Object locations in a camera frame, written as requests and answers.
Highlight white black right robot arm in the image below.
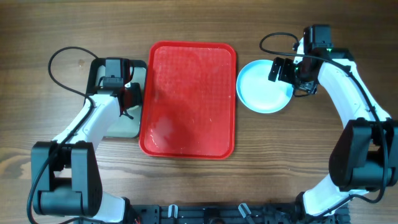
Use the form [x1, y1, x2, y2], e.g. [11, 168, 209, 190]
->
[269, 48, 397, 222]

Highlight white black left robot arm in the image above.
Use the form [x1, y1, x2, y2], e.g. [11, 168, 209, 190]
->
[27, 83, 142, 223]

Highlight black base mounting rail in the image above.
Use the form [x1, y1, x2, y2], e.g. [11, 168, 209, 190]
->
[127, 203, 351, 224]

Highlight black water tray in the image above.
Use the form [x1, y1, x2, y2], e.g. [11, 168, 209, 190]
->
[86, 58, 147, 138]

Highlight light blue plate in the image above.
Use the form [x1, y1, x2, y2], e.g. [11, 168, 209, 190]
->
[236, 60, 294, 114]

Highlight red plastic tray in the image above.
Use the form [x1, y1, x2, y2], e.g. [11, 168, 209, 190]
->
[139, 40, 237, 159]

